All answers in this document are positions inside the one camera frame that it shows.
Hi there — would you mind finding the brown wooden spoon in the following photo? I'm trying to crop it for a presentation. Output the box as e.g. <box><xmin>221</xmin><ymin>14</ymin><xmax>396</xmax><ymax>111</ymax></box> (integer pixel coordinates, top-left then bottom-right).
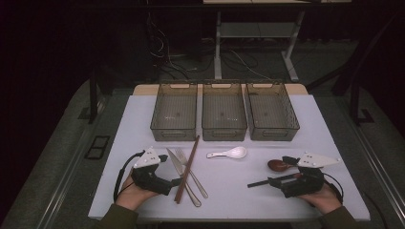
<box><xmin>266</xmin><ymin>158</ymin><xmax>299</xmax><ymax>174</ymax></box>

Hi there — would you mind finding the black angled metal stand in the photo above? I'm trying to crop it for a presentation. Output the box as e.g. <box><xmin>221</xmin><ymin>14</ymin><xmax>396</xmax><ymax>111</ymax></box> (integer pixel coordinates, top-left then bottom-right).
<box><xmin>305</xmin><ymin>15</ymin><xmax>405</xmax><ymax>126</ymax></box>

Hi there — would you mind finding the white ceramic spoon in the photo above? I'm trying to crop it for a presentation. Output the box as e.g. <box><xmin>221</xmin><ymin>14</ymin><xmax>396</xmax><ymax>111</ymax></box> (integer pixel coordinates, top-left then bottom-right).
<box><xmin>205</xmin><ymin>146</ymin><xmax>248</xmax><ymax>160</ymax></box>

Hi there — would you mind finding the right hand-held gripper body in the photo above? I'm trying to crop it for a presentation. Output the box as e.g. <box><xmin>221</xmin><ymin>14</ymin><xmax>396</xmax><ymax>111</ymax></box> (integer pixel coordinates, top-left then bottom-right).
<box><xmin>268</xmin><ymin>152</ymin><xmax>341</xmax><ymax>198</ymax></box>

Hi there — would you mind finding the metal floor rail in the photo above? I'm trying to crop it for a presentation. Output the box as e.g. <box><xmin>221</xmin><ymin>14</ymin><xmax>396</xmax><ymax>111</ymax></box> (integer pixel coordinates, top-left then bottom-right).
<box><xmin>333</xmin><ymin>94</ymin><xmax>405</xmax><ymax>225</ymax></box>
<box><xmin>32</xmin><ymin>94</ymin><xmax>111</xmax><ymax>229</ymax></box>

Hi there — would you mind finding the person's right hand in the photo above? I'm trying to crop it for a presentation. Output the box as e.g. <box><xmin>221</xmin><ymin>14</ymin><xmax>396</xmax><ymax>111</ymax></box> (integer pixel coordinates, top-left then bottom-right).
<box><xmin>299</xmin><ymin>185</ymin><xmax>342</xmax><ymax>216</ymax></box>

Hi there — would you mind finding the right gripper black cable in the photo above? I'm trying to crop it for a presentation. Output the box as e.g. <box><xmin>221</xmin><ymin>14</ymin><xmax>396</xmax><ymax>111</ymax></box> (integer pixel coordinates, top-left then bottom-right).
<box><xmin>321</xmin><ymin>171</ymin><xmax>345</xmax><ymax>204</ymax></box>

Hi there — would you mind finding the person's left hand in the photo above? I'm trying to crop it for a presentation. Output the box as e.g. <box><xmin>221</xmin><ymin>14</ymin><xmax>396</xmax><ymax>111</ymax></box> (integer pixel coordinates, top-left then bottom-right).
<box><xmin>115</xmin><ymin>173</ymin><xmax>160</xmax><ymax>212</ymax></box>

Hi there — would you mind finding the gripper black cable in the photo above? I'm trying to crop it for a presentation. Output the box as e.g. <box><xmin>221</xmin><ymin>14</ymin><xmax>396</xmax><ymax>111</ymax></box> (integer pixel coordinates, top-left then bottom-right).
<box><xmin>321</xmin><ymin>171</ymin><xmax>345</xmax><ymax>204</ymax></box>
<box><xmin>113</xmin><ymin>150</ymin><xmax>146</xmax><ymax>202</ymax></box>

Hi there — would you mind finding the tangle of floor cables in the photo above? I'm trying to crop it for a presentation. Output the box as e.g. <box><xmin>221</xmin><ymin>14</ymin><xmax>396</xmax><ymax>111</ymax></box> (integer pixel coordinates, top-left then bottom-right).
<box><xmin>146</xmin><ymin>12</ymin><xmax>271</xmax><ymax>80</ymax></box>

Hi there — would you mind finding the steel table knife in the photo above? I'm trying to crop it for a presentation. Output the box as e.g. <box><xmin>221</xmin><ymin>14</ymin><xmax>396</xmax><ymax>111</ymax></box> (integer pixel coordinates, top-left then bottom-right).
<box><xmin>165</xmin><ymin>147</ymin><xmax>203</xmax><ymax>208</ymax></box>

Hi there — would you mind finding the steel fork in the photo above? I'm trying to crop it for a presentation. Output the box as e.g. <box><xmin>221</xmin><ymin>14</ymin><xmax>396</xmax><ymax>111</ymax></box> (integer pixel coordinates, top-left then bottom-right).
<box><xmin>175</xmin><ymin>148</ymin><xmax>210</xmax><ymax>199</ymax></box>

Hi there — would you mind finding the white metal desk frame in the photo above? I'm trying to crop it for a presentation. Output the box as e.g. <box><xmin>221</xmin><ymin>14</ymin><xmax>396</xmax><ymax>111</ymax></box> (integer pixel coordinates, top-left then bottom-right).
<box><xmin>203</xmin><ymin>0</ymin><xmax>352</xmax><ymax>82</ymax></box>

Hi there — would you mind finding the transparent grey plastic bin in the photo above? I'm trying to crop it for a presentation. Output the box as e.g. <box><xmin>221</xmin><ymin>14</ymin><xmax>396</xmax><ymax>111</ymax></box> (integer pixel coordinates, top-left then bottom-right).
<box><xmin>150</xmin><ymin>80</ymin><xmax>199</xmax><ymax>142</ymax></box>
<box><xmin>245</xmin><ymin>80</ymin><xmax>301</xmax><ymax>142</ymax></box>
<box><xmin>202</xmin><ymin>79</ymin><xmax>248</xmax><ymax>142</ymax></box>

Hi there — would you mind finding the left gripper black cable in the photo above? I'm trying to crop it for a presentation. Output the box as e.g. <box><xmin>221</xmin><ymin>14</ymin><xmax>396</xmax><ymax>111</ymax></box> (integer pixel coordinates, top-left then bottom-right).
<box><xmin>113</xmin><ymin>150</ymin><xmax>146</xmax><ymax>202</ymax></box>

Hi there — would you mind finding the brown wooden chopstick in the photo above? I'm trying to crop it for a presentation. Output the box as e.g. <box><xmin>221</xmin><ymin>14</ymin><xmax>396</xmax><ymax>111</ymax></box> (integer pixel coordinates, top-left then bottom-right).
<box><xmin>176</xmin><ymin>135</ymin><xmax>201</xmax><ymax>205</ymax></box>
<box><xmin>174</xmin><ymin>135</ymin><xmax>200</xmax><ymax>203</ymax></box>

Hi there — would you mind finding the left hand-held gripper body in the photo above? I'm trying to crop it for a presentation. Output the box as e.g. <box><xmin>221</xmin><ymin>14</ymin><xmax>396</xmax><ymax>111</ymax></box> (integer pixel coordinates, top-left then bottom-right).
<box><xmin>131</xmin><ymin>146</ymin><xmax>175</xmax><ymax>196</ymax></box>

